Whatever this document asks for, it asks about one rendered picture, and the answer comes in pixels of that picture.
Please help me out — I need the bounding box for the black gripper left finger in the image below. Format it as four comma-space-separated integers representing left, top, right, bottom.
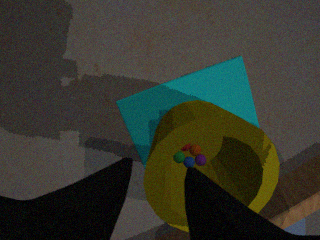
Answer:
0, 157, 132, 240

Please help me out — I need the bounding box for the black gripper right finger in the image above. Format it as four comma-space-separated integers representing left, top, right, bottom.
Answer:
184, 167, 320, 240

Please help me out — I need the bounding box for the green marble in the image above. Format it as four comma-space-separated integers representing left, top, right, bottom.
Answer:
173, 152, 185, 164

